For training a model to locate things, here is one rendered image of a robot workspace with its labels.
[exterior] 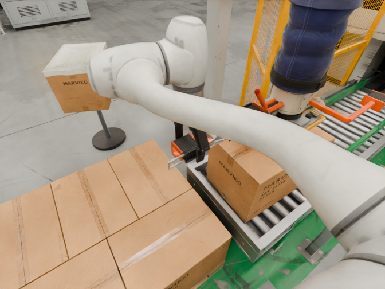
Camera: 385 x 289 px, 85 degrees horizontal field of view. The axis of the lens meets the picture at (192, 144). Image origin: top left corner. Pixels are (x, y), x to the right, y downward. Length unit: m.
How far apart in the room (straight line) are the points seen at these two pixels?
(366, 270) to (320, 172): 0.11
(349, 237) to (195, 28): 0.45
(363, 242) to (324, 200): 0.05
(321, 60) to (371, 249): 0.81
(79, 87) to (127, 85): 1.63
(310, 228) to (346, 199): 1.89
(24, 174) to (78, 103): 1.05
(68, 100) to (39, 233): 1.12
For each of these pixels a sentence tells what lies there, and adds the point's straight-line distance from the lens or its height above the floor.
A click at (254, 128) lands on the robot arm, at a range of 0.33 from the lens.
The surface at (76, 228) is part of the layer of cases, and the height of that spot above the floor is 0.54.
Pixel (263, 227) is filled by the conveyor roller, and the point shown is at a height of 0.55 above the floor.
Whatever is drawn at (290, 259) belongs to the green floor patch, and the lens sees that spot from 1.99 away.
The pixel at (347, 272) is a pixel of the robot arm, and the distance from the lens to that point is 0.24.
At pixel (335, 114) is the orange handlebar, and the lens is 1.10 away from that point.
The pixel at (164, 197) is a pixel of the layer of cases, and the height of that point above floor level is 0.54.
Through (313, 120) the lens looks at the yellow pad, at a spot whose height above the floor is 1.11.
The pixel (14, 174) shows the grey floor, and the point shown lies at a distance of 2.90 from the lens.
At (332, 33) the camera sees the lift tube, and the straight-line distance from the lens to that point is 0.96.
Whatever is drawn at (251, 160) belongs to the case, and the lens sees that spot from 1.12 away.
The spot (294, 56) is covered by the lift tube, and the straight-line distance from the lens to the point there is 0.97.
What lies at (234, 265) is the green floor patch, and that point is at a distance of 1.86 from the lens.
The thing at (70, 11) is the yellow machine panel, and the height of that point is 0.27.
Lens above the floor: 1.76
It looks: 44 degrees down
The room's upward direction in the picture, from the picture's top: straight up
